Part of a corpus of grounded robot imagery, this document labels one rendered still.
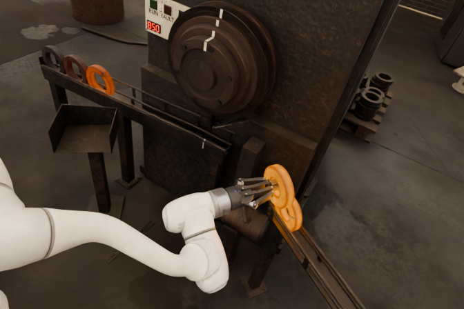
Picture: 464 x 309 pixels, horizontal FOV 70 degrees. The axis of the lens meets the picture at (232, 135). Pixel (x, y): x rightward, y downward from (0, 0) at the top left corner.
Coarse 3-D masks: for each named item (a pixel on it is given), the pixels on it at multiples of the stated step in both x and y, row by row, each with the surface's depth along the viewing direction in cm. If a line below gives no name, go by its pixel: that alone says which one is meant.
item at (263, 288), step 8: (272, 224) 143; (272, 232) 145; (272, 240) 146; (280, 240) 148; (264, 248) 155; (272, 248) 150; (264, 256) 156; (272, 256) 157; (256, 264) 167; (264, 264) 160; (256, 272) 168; (264, 272) 168; (240, 280) 182; (248, 280) 182; (256, 280) 171; (248, 288) 179; (256, 288) 180; (264, 288) 179; (248, 296) 176
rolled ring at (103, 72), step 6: (90, 66) 176; (96, 66) 175; (90, 72) 179; (102, 72) 174; (90, 78) 182; (108, 78) 175; (90, 84) 185; (96, 84) 186; (108, 84) 176; (114, 84) 179; (102, 90) 185; (108, 90) 179; (114, 90) 181
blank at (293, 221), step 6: (294, 198) 130; (294, 204) 128; (276, 210) 140; (282, 210) 137; (288, 210) 131; (294, 210) 127; (300, 210) 128; (282, 216) 136; (288, 216) 137; (294, 216) 127; (300, 216) 128; (288, 222) 132; (294, 222) 128; (300, 222) 128; (294, 228) 129
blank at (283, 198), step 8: (272, 168) 115; (280, 168) 113; (264, 176) 122; (272, 176) 116; (280, 176) 111; (288, 176) 111; (280, 184) 112; (288, 184) 110; (280, 192) 113; (288, 192) 110; (272, 200) 120; (280, 200) 114; (288, 200) 111; (280, 208) 116
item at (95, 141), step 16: (64, 112) 164; (80, 112) 164; (96, 112) 165; (112, 112) 166; (64, 128) 166; (80, 128) 167; (96, 128) 168; (112, 128) 154; (64, 144) 158; (80, 144) 159; (96, 144) 160; (112, 144) 157; (96, 160) 169; (96, 176) 178; (96, 192) 187; (96, 208) 201; (112, 208) 203
